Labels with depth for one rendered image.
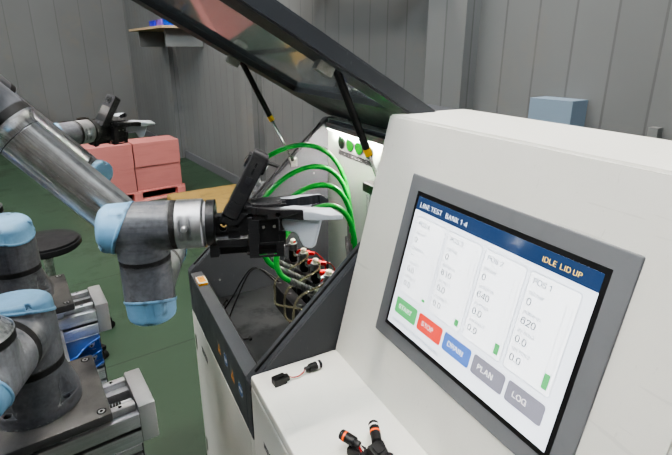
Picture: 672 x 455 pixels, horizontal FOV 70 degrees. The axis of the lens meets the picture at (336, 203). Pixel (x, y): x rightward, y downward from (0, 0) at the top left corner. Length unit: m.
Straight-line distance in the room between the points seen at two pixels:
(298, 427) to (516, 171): 0.64
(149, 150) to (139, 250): 5.14
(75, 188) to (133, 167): 4.97
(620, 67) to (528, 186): 1.87
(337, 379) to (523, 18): 2.25
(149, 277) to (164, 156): 5.19
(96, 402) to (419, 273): 0.67
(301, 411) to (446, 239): 0.47
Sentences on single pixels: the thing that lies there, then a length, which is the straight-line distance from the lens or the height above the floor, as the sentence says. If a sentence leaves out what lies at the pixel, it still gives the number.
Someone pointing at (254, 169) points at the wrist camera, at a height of 1.52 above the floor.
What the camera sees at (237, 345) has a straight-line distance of 1.33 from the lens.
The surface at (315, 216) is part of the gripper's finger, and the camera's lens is 0.68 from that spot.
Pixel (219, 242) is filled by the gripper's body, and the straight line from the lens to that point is 0.74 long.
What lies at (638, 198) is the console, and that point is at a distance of 0.71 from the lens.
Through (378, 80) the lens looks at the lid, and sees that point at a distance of 1.05.
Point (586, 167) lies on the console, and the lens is 0.75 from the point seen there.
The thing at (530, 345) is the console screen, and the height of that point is 1.27.
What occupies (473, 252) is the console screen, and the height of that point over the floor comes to 1.36.
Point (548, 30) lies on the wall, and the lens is 2.82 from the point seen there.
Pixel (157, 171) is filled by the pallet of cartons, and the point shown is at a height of 0.33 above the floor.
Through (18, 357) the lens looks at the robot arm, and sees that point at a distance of 0.93.
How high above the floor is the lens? 1.69
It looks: 18 degrees down
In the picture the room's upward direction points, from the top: straight up
